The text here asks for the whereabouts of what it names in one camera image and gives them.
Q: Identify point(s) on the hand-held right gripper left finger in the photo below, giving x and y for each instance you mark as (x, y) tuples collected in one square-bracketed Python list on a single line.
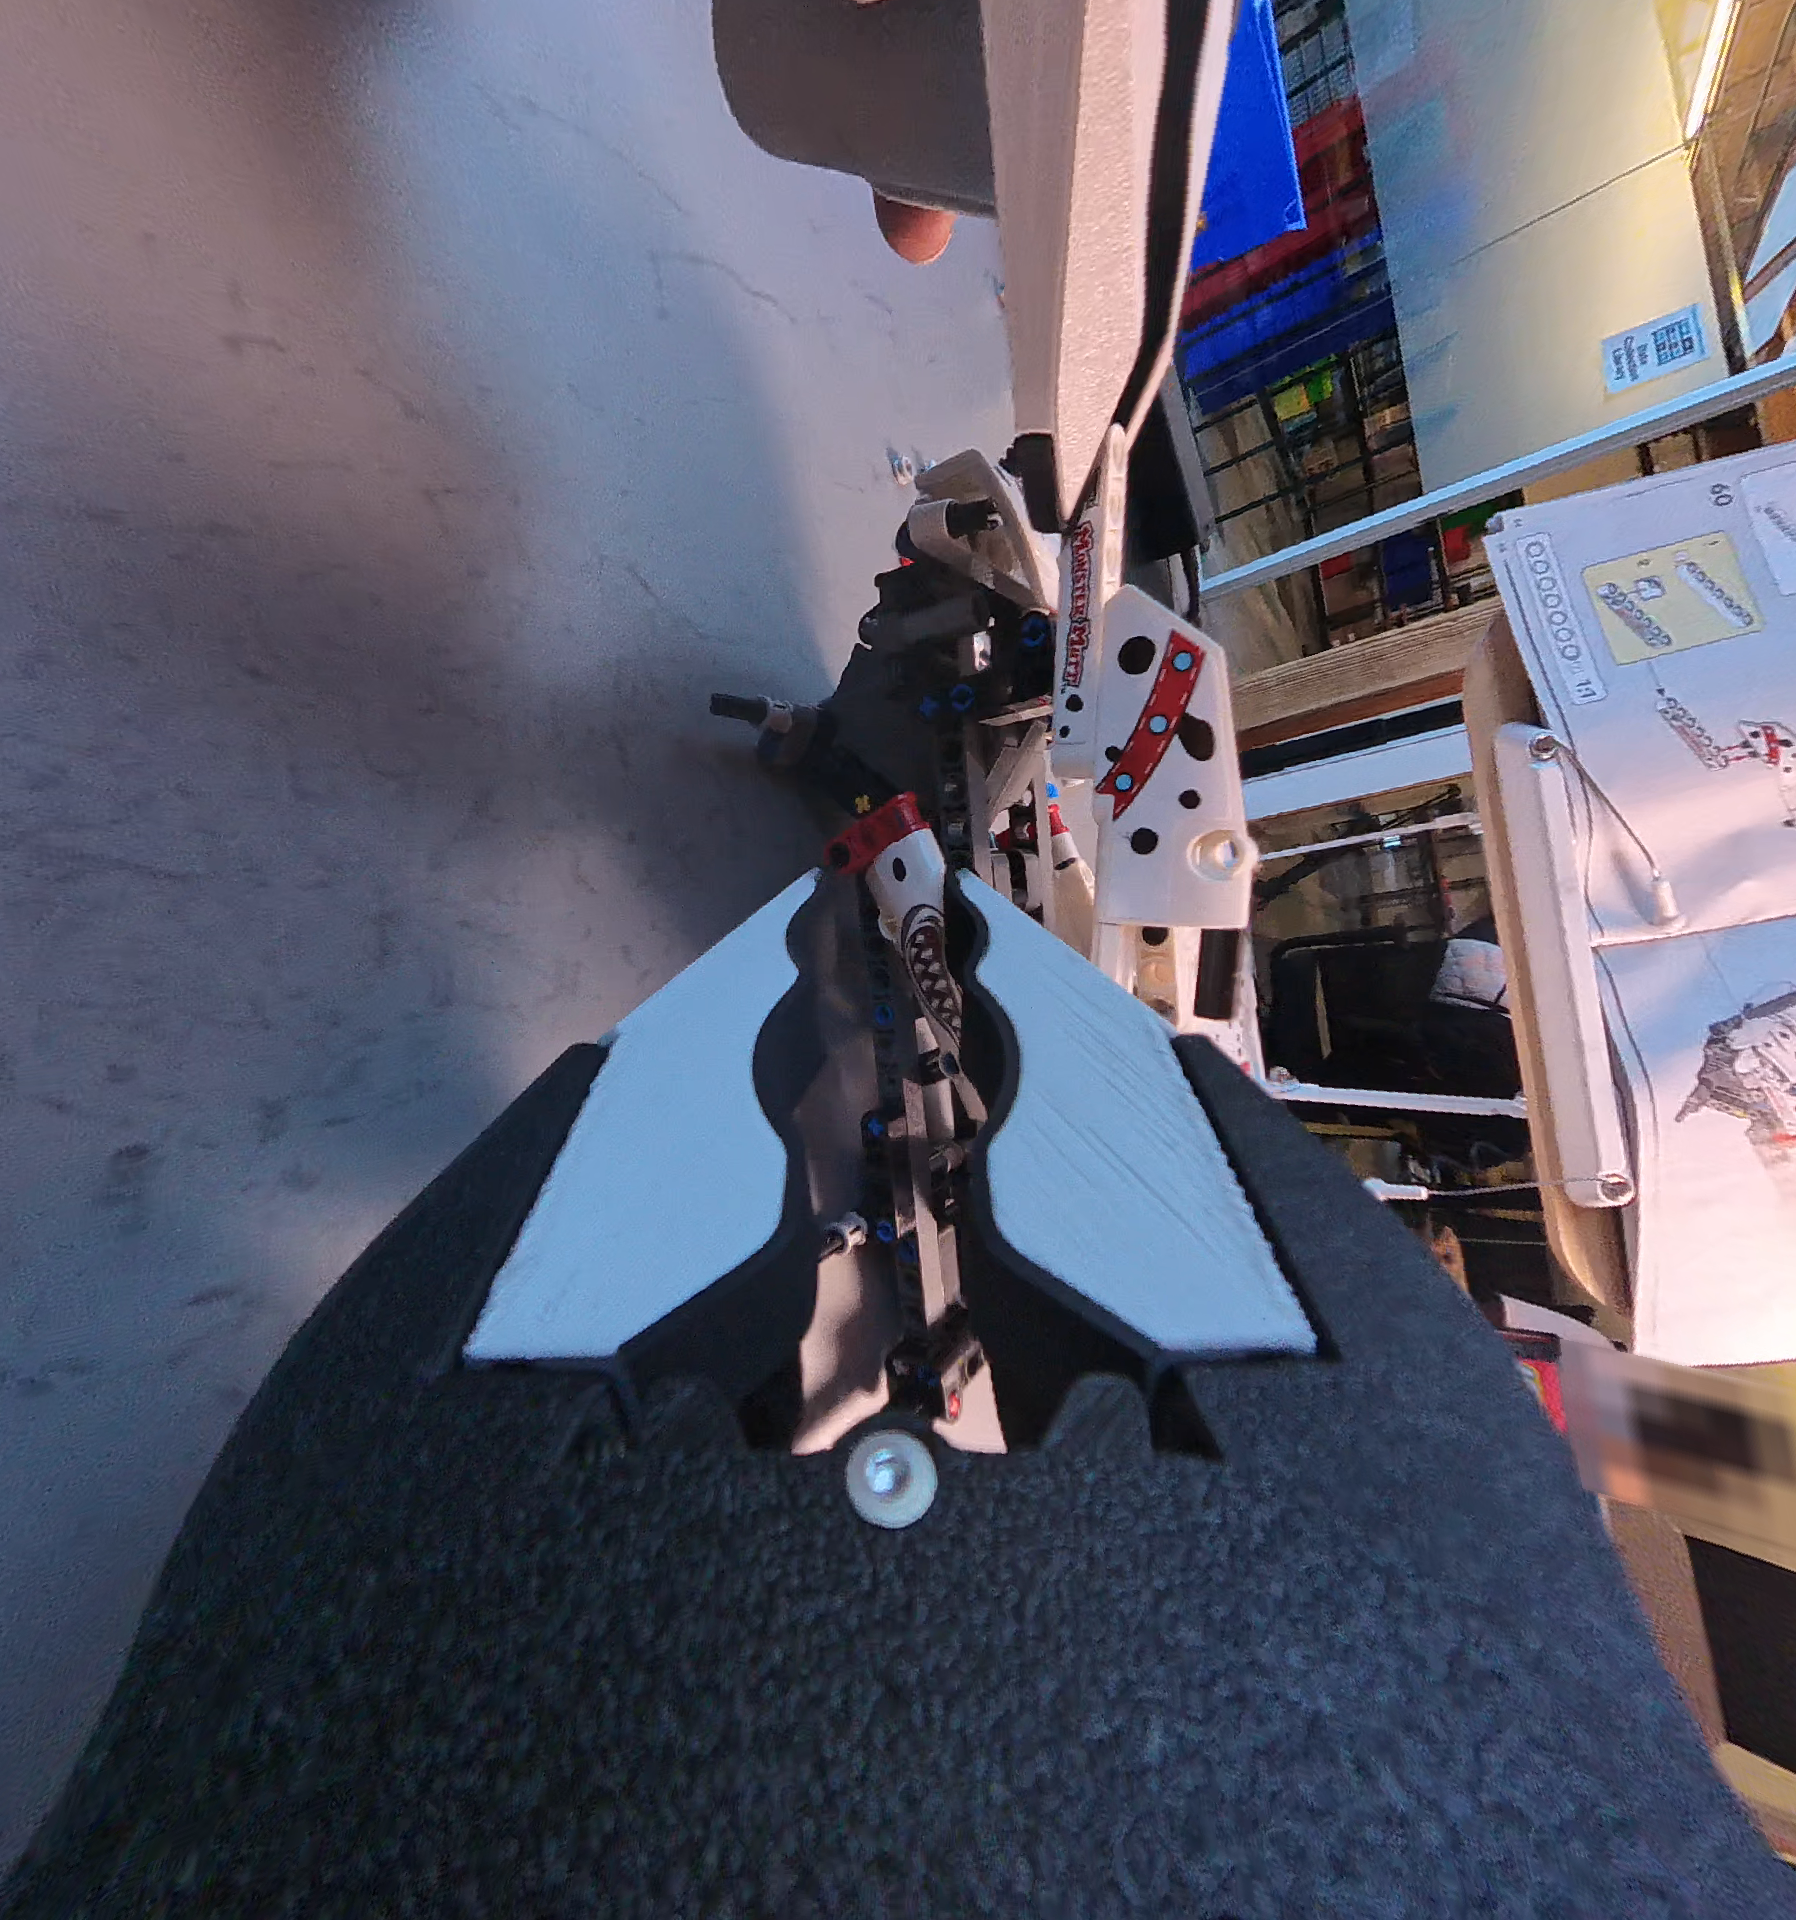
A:
[(645, 1183)]

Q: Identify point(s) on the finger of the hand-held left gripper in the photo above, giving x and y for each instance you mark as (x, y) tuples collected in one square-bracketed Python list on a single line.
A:
[(1095, 215)]

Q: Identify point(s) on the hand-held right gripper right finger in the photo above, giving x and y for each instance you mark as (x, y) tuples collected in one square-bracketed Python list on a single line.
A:
[(1137, 1183)]

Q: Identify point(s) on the white toy truck chassis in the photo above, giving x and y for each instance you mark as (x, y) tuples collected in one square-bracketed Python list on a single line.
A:
[(913, 991)]

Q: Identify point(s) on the white beam with red label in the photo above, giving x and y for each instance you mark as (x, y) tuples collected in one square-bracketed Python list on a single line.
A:
[(1085, 599)]

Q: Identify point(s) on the white spotted toy brick assembly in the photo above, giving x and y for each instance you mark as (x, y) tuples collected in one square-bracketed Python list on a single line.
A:
[(1156, 778)]

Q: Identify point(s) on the grey desk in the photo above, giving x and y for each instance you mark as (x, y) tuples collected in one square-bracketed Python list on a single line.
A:
[(299, 599)]

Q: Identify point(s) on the person's left hand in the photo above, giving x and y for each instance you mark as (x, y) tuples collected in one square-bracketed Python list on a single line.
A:
[(913, 232)]

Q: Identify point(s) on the blue plastic bin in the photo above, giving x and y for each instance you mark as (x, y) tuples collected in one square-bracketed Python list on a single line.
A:
[(1253, 134)]

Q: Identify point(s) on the Lego instruction booklet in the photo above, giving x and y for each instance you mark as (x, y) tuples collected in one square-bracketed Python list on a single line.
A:
[(1737, 693)]

